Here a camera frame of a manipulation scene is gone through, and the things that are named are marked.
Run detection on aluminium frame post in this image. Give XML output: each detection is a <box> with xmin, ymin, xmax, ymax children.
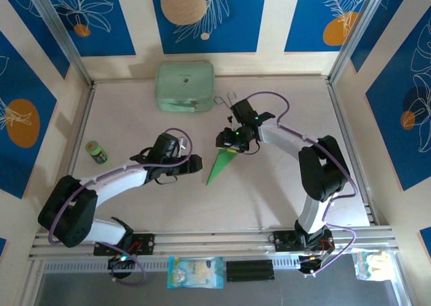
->
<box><xmin>327</xmin><ymin>0</ymin><xmax>397</xmax><ymax>84</ymax></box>
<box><xmin>25</xmin><ymin>0</ymin><xmax>94</xmax><ymax>87</ymax></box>

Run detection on mint green zip pouch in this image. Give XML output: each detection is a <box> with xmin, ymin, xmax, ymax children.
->
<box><xmin>154</xmin><ymin>61</ymin><xmax>216</xmax><ymax>113</ymax></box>

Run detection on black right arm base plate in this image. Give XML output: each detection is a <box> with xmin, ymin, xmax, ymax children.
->
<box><xmin>268</xmin><ymin>230</ymin><xmax>336</xmax><ymax>253</ymax></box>

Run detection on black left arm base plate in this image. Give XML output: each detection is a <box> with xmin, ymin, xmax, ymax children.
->
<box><xmin>91</xmin><ymin>233</ymin><xmax>156</xmax><ymax>257</ymax></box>

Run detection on blue snack packet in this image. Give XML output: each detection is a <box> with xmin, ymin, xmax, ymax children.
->
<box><xmin>167</xmin><ymin>255</ymin><xmax>225</xmax><ymax>290</ymax></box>

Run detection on clear bag of chips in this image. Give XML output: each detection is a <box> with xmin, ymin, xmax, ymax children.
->
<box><xmin>351</xmin><ymin>248</ymin><xmax>394</xmax><ymax>282</ymax></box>

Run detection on black arm base electronics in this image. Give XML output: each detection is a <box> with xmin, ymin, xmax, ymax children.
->
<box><xmin>298</xmin><ymin>253</ymin><xmax>325</xmax><ymax>277</ymax></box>
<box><xmin>106</xmin><ymin>254</ymin><xmax>137</xmax><ymax>272</ymax></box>

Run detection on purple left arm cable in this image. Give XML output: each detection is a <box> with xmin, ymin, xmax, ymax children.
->
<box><xmin>48</xmin><ymin>127</ymin><xmax>193</xmax><ymax>286</ymax></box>

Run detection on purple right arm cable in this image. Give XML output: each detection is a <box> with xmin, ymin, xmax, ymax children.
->
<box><xmin>247</xmin><ymin>90</ymin><xmax>358</xmax><ymax>277</ymax></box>

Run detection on green square paper sheet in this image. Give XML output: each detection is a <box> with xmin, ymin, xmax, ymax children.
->
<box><xmin>205</xmin><ymin>149</ymin><xmax>240</xmax><ymax>187</ymax></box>

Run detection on small green bottle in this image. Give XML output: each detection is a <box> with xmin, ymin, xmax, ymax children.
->
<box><xmin>86</xmin><ymin>140</ymin><xmax>109</xmax><ymax>165</ymax></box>

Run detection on metal wire tongs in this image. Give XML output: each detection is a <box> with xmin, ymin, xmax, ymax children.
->
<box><xmin>213</xmin><ymin>91</ymin><xmax>237</xmax><ymax>111</ymax></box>

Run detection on long aluminium base rail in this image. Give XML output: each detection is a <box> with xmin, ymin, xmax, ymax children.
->
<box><xmin>28</xmin><ymin>225</ymin><xmax>400</xmax><ymax>262</ymax></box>

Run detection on black ribbed block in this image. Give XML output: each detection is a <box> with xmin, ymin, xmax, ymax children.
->
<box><xmin>225</xmin><ymin>260</ymin><xmax>275</xmax><ymax>283</ymax></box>

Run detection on grey slotted cable duct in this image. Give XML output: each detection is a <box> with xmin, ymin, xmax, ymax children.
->
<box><xmin>42</xmin><ymin>255</ymin><xmax>354</xmax><ymax>275</ymax></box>

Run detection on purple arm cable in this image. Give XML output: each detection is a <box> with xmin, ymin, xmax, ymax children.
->
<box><xmin>247</xmin><ymin>90</ymin><xmax>358</xmax><ymax>277</ymax></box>
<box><xmin>48</xmin><ymin>127</ymin><xmax>193</xmax><ymax>286</ymax></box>

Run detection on aluminium table side rail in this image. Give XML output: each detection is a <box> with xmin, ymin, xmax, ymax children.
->
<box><xmin>49</xmin><ymin>83</ymin><xmax>97</xmax><ymax>233</ymax></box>
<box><xmin>326</xmin><ymin>78</ymin><xmax>380</xmax><ymax>226</ymax></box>

